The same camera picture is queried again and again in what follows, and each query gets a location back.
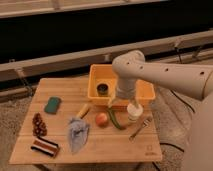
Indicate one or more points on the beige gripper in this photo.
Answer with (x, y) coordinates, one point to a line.
(125, 89)

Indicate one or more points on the dark brown cup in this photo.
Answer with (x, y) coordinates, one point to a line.
(102, 89)

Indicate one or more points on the white cup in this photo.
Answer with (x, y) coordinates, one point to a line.
(134, 112)

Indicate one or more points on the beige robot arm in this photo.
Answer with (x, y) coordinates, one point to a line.
(195, 81)

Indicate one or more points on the yellow plastic tray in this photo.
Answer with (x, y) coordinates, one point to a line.
(103, 74)

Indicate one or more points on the green chili pepper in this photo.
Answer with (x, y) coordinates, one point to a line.
(114, 120)

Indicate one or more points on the red orange apple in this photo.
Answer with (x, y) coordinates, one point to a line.
(101, 120)

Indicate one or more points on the silver fork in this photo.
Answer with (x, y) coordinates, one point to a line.
(144, 124)

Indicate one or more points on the green sponge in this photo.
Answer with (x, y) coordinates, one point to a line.
(52, 105)

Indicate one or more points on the brown pine cone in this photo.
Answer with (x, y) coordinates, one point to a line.
(39, 127)

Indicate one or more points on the striped brown white cloth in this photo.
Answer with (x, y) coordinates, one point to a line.
(45, 146)

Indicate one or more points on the trowel with yellow handle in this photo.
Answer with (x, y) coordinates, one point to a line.
(78, 130)

